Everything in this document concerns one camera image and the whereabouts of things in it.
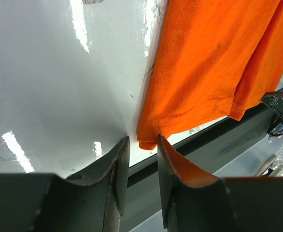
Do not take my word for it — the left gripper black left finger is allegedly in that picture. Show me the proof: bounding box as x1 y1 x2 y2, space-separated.
65 137 130 232

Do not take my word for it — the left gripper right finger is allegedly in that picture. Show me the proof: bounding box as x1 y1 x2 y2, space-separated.
157 135 219 232

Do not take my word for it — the orange t shirt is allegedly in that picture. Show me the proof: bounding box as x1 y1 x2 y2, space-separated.
137 0 283 150

